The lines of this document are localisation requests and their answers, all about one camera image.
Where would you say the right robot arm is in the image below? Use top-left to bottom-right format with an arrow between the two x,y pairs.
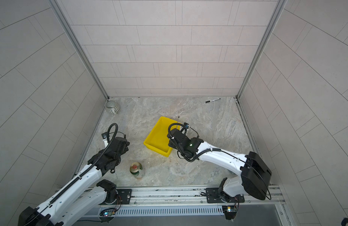
167,129 -> 272,203

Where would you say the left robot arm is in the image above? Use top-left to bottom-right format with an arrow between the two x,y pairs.
18,137 -> 130,226

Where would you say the yellow plastic bin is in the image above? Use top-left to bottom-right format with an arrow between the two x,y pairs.
143,116 -> 177,157

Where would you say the green drink can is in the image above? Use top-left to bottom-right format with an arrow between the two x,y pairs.
130,162 -> 145,179

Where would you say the left controller board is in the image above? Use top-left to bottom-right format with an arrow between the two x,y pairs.
99,208 -> 117,218

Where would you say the controller board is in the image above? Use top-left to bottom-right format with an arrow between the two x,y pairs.
222,205 -> 238,220
99,208 -> 117,218

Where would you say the right controller board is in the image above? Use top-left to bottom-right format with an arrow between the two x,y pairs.
222,205 -> 238,220

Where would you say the right black camera cable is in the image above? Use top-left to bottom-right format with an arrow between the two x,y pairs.
167,122 -> 189,139

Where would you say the black camera cable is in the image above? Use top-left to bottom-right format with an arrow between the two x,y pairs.
167,122 -> 189,139
104,122 -> 119,150

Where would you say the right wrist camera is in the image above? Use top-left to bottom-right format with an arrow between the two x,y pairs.
183,122 -> 190,130

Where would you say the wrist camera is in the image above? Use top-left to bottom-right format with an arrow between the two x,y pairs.
101,132 -> 109,143
183,122 -> 190,130

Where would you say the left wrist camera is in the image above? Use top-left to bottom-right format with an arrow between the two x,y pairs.
101,132 -> 109,143

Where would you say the left black camera cable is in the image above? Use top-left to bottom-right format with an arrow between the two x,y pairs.
104,122 -> 119,150

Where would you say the aluminium mounting rail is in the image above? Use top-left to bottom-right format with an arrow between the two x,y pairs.
81,186 -> 286,222

